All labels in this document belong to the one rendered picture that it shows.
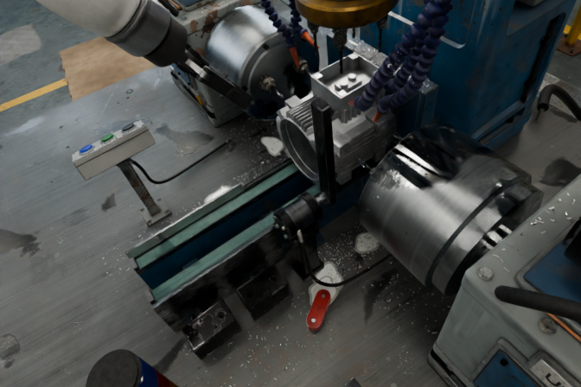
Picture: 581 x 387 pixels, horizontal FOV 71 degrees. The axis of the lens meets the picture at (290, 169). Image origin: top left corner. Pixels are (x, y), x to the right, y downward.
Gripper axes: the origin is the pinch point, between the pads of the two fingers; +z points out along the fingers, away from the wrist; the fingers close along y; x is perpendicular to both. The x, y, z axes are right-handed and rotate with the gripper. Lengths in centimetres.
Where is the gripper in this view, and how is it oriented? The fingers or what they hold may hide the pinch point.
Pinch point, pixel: (236, 94)
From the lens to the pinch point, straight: 79.7
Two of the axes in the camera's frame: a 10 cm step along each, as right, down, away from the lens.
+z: 5.1, 3.1, 8.0
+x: -6.4, 7.6, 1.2
